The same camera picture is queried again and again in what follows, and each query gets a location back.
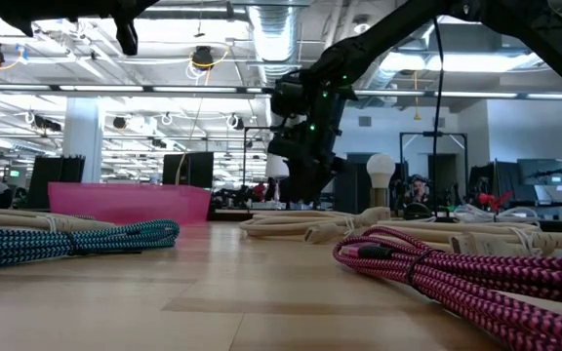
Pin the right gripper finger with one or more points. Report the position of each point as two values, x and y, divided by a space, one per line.
321 180
300 183

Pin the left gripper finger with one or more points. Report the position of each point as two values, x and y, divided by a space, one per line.
143 6

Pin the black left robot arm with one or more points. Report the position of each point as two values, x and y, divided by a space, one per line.
42 6

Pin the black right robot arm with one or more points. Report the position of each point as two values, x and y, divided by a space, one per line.
373 46

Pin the monitor on black arm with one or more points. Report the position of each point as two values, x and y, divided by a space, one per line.
539 170

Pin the white shade table lamp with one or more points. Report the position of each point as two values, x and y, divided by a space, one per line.
276 168

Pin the dark partition panel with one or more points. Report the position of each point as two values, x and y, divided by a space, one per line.
359 195

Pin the brass lamp with white bulb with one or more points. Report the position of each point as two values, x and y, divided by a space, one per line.
381 168

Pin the long ceiling light bar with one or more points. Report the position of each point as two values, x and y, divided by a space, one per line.
115 89

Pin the black screen panel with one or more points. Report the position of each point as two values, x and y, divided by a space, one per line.
56 180
188 170

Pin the white pillar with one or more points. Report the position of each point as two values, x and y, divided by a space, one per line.
83 141

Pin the pink plastic tray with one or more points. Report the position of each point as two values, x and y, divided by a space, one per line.
130 202

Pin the red object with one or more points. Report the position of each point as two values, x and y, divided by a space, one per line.
493 200

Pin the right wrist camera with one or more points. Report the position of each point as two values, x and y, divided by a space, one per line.
288 100

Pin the black metal stand frame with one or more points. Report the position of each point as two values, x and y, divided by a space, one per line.
256 128
432 133

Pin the silver ribbed air duct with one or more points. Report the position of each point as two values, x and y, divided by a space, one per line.
273 39

